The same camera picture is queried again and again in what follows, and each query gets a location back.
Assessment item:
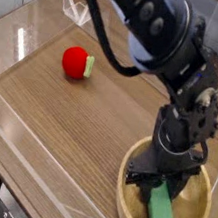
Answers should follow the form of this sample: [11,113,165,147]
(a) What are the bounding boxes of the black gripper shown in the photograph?
[125,104,215,204]

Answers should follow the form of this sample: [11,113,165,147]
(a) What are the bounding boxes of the green rectangular foam stick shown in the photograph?
[147,182,174,218]

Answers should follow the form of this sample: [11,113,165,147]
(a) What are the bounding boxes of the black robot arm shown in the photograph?
[113,0,218,202]

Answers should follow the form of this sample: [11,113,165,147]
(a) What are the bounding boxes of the brown wooden bowl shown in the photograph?
[116,136,212,218]

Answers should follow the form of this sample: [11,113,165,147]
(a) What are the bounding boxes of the small light green block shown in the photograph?
[83,56,95,78]

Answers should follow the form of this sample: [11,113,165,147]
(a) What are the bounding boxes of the red ball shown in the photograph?
[62,46,88,79]

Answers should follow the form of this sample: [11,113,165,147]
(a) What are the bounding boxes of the clear acrylic front wall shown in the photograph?
[0,95,106,218]

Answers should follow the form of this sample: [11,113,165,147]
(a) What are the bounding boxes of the clear acrylic corner bracket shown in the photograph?
[62,0,91,27]

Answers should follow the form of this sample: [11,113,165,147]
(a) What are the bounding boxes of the black cable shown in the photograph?
[62,0,159,81]

